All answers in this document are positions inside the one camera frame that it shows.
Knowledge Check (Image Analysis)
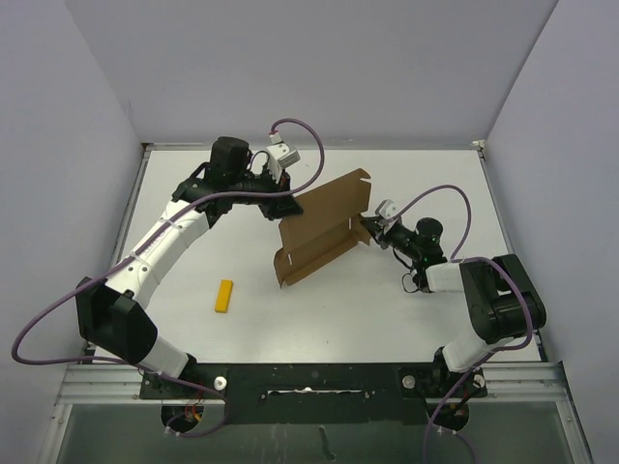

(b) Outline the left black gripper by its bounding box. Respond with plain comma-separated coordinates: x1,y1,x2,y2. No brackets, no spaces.
230,161,304,220

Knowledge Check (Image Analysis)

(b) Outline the brown cardboard box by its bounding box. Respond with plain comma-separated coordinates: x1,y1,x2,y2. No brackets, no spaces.
274,168,371,286

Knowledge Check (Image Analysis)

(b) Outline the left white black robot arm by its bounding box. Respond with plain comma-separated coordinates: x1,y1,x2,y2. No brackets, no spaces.
75,133,303,397

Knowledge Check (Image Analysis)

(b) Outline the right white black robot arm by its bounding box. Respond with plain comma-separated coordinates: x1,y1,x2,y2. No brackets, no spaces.
360,216,546,395

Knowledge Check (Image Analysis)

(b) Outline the yellow rectangular block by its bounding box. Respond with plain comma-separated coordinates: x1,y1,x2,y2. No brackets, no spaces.
214,279,233,313

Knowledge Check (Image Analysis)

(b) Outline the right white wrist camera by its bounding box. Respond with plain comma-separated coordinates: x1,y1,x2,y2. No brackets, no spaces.
375,199,398,229

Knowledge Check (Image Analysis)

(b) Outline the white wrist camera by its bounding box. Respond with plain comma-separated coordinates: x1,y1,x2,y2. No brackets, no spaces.
266,131,301,183
375,199,398,229

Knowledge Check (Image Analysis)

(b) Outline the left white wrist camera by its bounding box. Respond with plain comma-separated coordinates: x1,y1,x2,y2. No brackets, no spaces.
266,131,301,183

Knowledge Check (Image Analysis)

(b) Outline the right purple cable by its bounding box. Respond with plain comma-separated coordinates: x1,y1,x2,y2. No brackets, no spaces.
423,185,534,464

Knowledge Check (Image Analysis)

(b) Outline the purple cable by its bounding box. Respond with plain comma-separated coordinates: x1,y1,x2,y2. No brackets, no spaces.
11,118,326,439
423,185,534,464

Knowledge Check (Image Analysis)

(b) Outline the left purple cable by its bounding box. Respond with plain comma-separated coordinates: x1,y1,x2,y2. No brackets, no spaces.
11,118,326,439

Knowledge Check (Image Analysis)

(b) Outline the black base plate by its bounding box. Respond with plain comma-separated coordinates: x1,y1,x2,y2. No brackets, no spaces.
139,361,487,432

